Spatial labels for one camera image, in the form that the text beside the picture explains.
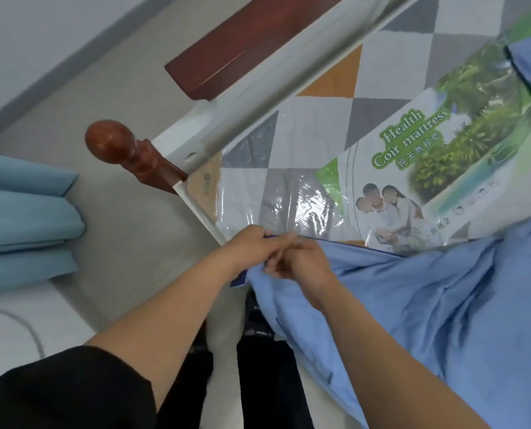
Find light blue sheet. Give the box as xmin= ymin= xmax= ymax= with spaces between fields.
xmin=229 ymin=30 xmax=531 ymax=429

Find blue curtain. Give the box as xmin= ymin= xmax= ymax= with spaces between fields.
xmin=0 ymin=142 xmax=87 ymax=297

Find person's left forearm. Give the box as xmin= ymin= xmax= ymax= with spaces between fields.
xmin=86 ymin=254 xmax=248 ymax=407

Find person's right hand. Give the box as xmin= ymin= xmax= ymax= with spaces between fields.
xmin=264 ymin=238 xmax=340 ymax=311

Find person's black shirt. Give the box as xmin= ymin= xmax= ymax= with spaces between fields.
xmin=0 ymin=346 xmax=158 ymax=429

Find grey crown print mattress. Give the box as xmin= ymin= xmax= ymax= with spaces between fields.
xmin=187 ymin=0 xmax=531 ymax=256

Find grey cable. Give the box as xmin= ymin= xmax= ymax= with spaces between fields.
xmin=0 ymin=305 xmax=47 ymax=360

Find brown cardboard corner guard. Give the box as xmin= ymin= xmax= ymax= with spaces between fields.
xmin=188 ymin=151 xmax=224 ymax=222

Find person's left hand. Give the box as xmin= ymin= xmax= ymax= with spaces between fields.
xmin=219 ymin=225 xmax=298 ymax=276

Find person's black trousers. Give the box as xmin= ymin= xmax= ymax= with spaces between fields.
xmin=156 ymin=328 xmax=315 ymax=429

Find person's right forearm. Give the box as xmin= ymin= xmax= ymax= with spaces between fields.
xmin=312 ymin=285 xmax=489 ymax=429

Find white wooden bed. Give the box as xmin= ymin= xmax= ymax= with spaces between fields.
xmin=84 ymin=0 xmax=427 ymax=246

